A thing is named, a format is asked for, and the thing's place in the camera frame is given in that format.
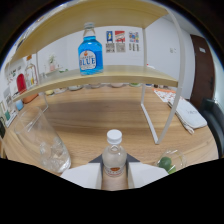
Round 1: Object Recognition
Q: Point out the glass cup with limes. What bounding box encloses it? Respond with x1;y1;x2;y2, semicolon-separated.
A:
155;149;188;175

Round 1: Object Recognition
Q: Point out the clear bottle with white cap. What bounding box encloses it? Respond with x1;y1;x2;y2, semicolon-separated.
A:
100;129;129;178

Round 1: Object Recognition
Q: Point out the light blue cup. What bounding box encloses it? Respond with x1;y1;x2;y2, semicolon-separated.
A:
14;99;25;112

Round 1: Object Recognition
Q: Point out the clear glass with ice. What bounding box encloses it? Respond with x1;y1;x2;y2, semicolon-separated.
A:
13;106;72;174

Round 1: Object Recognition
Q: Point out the white pouch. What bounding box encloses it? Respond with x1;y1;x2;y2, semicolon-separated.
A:
168;96;208;134

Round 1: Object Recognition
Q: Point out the orange printed paper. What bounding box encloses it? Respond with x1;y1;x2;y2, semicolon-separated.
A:
153;87;177;104

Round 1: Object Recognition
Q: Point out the black chair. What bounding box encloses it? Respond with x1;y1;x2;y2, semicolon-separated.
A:
199;98;224;158

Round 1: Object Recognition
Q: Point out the orange basket with fruit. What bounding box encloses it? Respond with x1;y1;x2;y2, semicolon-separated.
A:
22;93;39;104

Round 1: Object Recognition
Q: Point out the two-tier wood and white rack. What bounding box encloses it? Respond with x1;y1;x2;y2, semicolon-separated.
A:
6;0;187;145

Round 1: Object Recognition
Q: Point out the red liquid bottle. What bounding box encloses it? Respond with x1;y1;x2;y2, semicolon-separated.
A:
15;73;28;95

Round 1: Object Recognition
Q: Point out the brown door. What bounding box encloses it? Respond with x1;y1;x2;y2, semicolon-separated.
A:
189;34;214;110

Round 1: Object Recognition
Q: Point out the blue liquid bottle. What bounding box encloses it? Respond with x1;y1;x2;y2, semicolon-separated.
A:
77;21;104;76

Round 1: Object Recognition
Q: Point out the multicolour poster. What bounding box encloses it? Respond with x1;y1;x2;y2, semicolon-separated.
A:
128;31;140;44

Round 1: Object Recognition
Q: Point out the red poster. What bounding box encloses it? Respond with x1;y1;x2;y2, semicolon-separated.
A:
114;30;126;43

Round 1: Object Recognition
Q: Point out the blue poster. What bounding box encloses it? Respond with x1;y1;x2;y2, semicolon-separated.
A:
105;30;114;43

